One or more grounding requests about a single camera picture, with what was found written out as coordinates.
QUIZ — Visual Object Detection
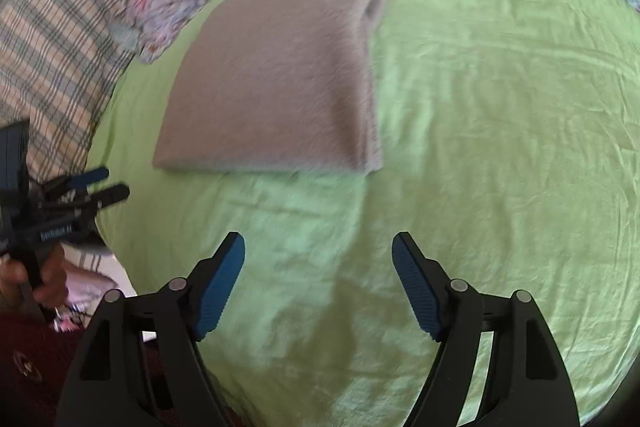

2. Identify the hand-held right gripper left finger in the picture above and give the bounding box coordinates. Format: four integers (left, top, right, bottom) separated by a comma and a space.
56, 232, 246, 427

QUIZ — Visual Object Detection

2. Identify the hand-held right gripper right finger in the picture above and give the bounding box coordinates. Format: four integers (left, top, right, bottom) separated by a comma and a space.
391, 232, 581, 427

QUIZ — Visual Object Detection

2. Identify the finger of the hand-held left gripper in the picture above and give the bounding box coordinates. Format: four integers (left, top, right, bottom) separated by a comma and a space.
45, 183, 131, 219
37, 167, 110, 204

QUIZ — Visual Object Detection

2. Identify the beige knit sweater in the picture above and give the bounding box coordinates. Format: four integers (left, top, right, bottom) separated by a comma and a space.
151, 0, 390, 176

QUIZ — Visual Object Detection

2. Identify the person's left hand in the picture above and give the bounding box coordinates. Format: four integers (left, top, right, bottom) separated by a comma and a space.
0, 244, 70, 309

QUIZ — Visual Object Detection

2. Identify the striped white cloth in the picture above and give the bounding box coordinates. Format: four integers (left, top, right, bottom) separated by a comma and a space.
62, 241, 118, 274

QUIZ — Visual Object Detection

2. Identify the pink cloth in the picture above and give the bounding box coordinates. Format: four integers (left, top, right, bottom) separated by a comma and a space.
52, 267, 138, 334

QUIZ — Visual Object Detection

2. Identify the plaid quilt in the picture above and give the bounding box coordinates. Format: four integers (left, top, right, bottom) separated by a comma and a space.
0, 0, 191, 188

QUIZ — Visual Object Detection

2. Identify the person's maroon clothing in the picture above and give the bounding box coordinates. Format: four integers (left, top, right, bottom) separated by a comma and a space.
0, 311, 168, 427

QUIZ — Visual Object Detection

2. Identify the light green bed sheet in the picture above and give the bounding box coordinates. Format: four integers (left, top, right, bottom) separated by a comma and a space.
87, 0, 640, 427

